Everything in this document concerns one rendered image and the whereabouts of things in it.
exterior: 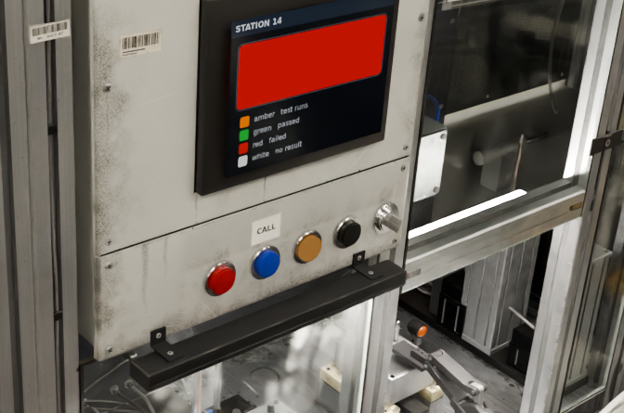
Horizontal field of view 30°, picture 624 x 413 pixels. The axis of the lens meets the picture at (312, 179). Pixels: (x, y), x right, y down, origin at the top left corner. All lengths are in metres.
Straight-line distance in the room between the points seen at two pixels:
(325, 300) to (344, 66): 0.27
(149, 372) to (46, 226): 0.19
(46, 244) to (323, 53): 0.33
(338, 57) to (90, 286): 0.34
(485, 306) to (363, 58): 0.88
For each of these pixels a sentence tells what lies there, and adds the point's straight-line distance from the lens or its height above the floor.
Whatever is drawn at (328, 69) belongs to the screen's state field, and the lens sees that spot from 1.18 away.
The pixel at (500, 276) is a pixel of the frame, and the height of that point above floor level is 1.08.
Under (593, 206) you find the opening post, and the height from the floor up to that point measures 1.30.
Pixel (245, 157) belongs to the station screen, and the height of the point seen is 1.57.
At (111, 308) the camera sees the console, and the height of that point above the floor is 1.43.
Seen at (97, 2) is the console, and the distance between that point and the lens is 1.01.
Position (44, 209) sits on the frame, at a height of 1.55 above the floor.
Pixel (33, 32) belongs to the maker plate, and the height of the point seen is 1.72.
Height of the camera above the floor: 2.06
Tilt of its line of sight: 26 degrees down
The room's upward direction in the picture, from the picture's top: 5 degrees clockwise
